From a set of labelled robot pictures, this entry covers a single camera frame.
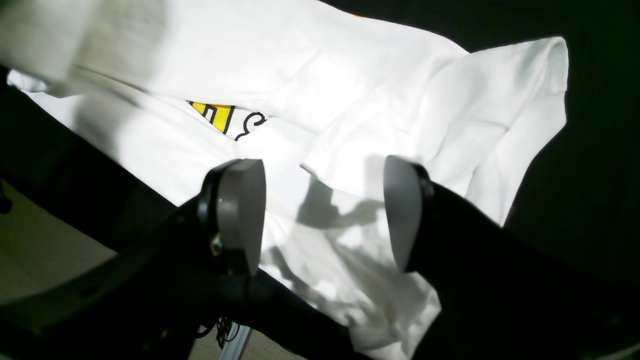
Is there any grey aluminium rail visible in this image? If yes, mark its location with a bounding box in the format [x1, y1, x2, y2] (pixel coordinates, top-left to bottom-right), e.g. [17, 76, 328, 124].
[218, 322, 253, 360]

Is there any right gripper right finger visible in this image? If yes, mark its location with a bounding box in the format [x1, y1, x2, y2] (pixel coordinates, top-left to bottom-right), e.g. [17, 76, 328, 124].
[383, 155, 639, 360]

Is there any black table cloth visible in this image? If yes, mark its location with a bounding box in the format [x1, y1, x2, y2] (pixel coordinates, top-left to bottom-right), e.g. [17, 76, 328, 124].
[0, 0, 640, 360]

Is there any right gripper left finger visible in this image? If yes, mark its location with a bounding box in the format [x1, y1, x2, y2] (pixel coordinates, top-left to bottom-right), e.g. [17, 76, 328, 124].
[1, 159, 266, 360]

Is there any white printed t-shirt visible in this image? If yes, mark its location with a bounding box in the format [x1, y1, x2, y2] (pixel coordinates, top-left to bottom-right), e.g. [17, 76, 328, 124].
[1, 0, 569, 360]

